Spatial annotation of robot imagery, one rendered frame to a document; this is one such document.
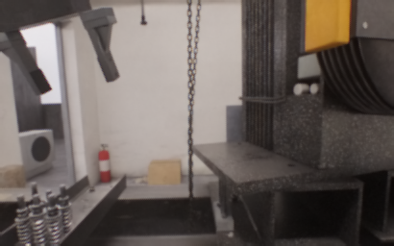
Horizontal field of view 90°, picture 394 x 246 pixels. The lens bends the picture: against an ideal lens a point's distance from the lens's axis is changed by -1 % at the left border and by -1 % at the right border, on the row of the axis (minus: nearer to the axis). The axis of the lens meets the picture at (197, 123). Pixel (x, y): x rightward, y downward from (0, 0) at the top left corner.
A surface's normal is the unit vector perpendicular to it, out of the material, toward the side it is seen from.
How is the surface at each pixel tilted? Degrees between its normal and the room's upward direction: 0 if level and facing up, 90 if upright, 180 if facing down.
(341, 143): 90
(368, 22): 90
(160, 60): 90
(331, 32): 90
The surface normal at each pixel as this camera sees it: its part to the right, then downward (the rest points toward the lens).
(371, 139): 0.26, 0.10
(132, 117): 0.01, 0.11
